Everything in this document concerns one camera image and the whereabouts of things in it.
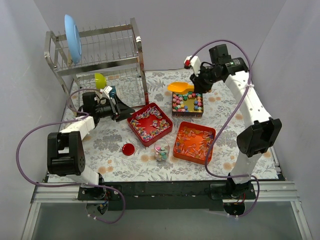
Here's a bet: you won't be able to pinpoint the yellow plastic scoop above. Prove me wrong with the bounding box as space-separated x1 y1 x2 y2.
167 82 195 94

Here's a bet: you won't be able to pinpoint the red tray swirl lollipops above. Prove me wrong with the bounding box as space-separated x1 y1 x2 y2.
127 102 173 147

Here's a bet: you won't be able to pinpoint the orange tray clear lollipops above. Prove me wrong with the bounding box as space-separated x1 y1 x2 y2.
173 121 216 165

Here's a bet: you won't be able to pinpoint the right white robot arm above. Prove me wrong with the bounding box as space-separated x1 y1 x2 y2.
184 44 282 199

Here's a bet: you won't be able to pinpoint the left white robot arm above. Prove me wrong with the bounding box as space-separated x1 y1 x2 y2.
47 86 135 200

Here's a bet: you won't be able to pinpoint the dark tin star candies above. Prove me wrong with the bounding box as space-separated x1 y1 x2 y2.
171 91 204 118

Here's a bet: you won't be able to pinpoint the teal white cup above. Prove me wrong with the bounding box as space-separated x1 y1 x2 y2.
109 85 117 99

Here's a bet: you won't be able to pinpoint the lime green bowl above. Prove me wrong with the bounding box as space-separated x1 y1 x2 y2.
94 73 107 89

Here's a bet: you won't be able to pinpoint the red jar lid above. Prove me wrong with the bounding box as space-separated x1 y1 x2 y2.
122 143 135 156

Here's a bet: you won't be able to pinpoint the floral table mat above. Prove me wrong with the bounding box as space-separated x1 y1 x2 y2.
47 69 278 182

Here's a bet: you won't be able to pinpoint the steel dish rack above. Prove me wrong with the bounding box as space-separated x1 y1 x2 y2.
44 18 150 108

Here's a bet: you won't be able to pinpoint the blue plate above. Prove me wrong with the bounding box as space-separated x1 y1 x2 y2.
64 14 82 65

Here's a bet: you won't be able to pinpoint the clear glass jar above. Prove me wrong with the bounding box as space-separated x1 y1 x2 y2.
154 139 170 162

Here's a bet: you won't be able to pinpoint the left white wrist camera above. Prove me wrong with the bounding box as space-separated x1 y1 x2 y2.
100 86 112 99

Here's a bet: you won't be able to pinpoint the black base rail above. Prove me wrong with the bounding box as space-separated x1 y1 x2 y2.
77 180 256 211

